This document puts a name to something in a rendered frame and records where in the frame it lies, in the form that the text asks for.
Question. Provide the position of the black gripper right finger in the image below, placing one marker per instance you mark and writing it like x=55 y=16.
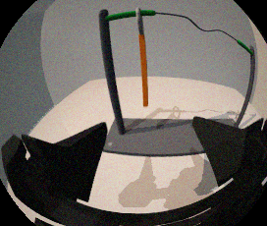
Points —
x=225 y=146

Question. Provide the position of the orange handle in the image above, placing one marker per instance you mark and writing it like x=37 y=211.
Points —
x=144 y=67

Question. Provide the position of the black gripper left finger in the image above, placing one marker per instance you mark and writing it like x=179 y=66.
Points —
x=73 y=160

